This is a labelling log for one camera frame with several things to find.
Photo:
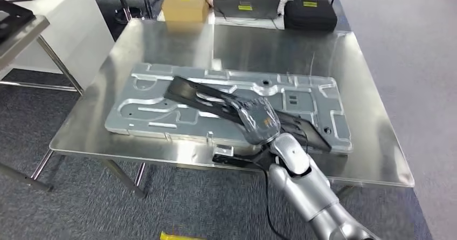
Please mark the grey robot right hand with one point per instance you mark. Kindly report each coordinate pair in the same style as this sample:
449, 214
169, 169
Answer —
259, 120

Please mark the black plastic plate frame part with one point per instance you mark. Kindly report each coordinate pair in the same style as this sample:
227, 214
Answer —
182, 90

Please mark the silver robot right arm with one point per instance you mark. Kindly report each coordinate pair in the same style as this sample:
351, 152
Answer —
303, 188

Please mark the stainless steel workbench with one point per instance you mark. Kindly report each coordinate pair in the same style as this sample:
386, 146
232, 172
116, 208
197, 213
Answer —
250, 49

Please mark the grey stamped metal panel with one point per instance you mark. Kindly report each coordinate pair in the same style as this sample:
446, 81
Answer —
150, 109

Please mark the black bag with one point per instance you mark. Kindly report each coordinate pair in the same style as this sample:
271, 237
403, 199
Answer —
310, 17

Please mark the brown cardboard box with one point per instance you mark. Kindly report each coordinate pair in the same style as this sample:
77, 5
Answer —
184, 6

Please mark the black pole stand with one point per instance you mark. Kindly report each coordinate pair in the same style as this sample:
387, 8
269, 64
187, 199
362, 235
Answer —
128, 15

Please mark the white cabinet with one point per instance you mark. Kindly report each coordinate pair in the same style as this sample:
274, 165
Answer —
71, 34

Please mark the small stainless steel table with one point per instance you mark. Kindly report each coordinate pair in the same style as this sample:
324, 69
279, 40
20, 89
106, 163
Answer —
21, 34

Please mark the black plastic frame parts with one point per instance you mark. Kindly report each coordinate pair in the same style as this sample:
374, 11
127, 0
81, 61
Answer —
14, 20

